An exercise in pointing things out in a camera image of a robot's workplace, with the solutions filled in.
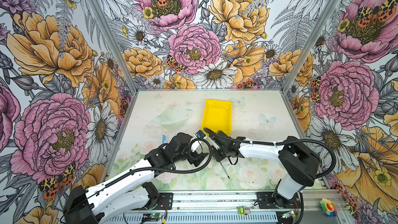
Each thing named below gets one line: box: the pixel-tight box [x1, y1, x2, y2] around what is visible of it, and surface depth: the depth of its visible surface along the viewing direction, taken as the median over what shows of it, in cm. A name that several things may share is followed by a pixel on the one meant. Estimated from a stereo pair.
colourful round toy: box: [319, 198, 338, 218], surface depth 73 cm
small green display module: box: [237, 206, 251, 216], surface depth 71 cm
